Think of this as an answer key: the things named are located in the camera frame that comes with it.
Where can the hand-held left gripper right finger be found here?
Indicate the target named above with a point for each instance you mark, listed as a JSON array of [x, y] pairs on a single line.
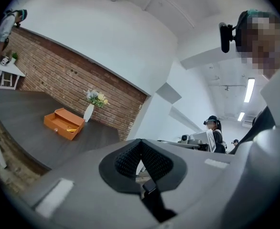
[[202, 187]]

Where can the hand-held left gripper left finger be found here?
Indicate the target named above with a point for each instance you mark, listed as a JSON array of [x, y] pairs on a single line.
[[82, 199]]

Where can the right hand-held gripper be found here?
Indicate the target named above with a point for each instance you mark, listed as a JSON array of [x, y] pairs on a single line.
[[203, 138]]

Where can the yellow screwdriver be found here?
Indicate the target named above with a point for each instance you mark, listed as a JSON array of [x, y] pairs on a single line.
[[72, 129]]

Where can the orange box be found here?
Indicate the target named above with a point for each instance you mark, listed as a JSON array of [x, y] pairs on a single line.
[[66, 123]]

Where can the long ceiling light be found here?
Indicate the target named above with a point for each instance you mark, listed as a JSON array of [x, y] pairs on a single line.
[[241, 116], [249, 90]]

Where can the white air conditioner unit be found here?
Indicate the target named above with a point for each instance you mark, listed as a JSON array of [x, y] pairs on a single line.
[[248, 123]]

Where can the white vase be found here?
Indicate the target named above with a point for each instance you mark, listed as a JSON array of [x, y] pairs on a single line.
[[88, 113]]

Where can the yellow and white flower bouquet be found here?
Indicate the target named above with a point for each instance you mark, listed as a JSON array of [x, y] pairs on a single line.
[[97, 98]]

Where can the person's white shirt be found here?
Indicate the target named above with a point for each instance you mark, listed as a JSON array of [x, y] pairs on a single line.
[[279, 94]]

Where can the person's head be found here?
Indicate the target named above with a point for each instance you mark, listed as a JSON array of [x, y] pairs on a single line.
[[261, 44]]

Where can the small white table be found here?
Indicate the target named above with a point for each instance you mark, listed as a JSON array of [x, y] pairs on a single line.
[[9, 69]]

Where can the small green potted plant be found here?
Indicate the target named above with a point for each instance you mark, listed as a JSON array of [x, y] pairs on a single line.
[[14, 55]]

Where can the black head-mounted camera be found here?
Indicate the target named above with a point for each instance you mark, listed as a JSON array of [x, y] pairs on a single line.
[[225, 38]]

